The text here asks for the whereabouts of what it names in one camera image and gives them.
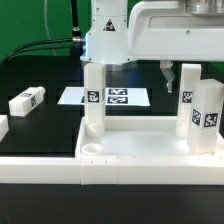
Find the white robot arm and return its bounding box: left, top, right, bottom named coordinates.
left=81, top=0, right=224, bottom=90

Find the white left fence piece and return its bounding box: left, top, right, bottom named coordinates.
left=0, top=115, right=9, bottom=142

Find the black cable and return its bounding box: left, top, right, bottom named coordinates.
left=2, top=38, right=86, bottom=63

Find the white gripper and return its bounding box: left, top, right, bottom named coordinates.
left=128, top=0, right=224, bottom=93

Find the white front fence wall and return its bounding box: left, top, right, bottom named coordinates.
left=0, top=156, right=224, bottom=185

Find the black vertical cable connector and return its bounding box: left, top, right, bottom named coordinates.
left=71, top=0, right=80, bottom=37

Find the white marker plate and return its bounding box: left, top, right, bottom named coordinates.
left=58, top=87, right=150, bottom=106

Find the white desk top tray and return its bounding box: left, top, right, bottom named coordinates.
left=75, top=115, right=224, bottom=159

